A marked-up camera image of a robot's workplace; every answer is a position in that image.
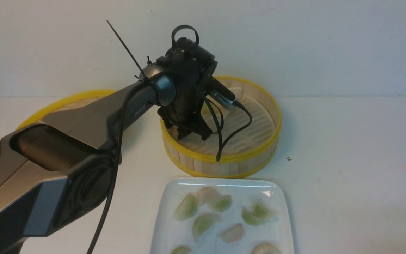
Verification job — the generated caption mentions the green dumpling plate bottom left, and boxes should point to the green dumpling plate bottom left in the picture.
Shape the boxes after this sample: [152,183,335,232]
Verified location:
[170,246,193,254]

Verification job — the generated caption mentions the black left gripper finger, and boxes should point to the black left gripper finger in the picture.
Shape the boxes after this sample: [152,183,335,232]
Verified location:
[177,127,192,140]

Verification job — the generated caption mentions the bamboo steamer basket yellow rim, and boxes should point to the bamboo steamer basket yellow rim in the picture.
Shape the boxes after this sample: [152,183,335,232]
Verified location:
[160,76,282,178]

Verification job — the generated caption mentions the pink dumpling plate top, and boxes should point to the pink dumpling plate top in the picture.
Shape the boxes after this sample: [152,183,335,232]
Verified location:
[196,186,221,206]

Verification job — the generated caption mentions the green dumpling plate centre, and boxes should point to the green dumpling plate centre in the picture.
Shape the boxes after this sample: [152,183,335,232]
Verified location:
[192,213,221,243]

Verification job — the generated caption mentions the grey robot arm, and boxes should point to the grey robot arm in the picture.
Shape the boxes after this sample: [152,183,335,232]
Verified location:
[0,37,216,254]

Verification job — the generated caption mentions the long black zip tie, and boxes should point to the long black zip tie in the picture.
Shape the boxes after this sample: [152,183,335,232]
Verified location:
[106,20,150,84]

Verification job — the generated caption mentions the woven bamboo steamer lid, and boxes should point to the woven bamboo steamer lid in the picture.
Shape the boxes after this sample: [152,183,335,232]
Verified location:
[16,89,115,130]

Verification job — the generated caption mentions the pale dumpling plate bottom right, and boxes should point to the pale dumpling plate bottom right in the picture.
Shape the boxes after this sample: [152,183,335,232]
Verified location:
[250,243,281,254]

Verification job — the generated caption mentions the white steamer liner paper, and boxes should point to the white steamer liner paper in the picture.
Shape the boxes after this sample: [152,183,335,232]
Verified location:
[169,86,277,155]

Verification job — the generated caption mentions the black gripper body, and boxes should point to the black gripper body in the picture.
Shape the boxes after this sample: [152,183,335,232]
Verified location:
[158,37,217,132]

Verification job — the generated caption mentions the green dumpling plate top middle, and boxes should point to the green dumpling plate top middle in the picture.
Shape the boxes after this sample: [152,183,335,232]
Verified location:
[207,195,232,213]

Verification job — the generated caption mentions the pink dumpling plate centre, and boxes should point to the pink dumpling plate centre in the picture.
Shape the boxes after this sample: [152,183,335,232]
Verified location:
[218,223,244,244]

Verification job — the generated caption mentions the green dumpling plate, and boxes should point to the green dumpling plate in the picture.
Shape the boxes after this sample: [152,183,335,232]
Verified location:
[192,213,221,243]
[241,207,265,227]
[252,199,276,222]
[170,246,193,254]
[173,193,198,221]
[207,195,232,213]

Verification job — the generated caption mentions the green dumpling plate right upper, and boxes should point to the green dumpling plate right upper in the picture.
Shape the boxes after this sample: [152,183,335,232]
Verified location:
[252,199,276,222]

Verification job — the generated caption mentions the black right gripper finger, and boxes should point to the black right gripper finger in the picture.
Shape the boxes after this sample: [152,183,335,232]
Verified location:
[193,120,213,141]

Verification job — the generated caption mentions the green dumpling plate right lower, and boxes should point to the green dumpling plate right lower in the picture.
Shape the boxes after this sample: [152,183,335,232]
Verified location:
[241,207,265,227]

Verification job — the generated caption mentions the white square plate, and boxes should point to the white square plate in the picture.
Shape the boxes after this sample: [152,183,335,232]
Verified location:
[149,177,295,254]

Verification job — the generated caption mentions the pink dumpling plate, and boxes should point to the pink dumpling plate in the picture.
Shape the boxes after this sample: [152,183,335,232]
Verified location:
[196,186,221,206]
[218,223,244,244]

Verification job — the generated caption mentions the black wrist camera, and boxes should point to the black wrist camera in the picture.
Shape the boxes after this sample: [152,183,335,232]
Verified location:
[207,77,242,111]

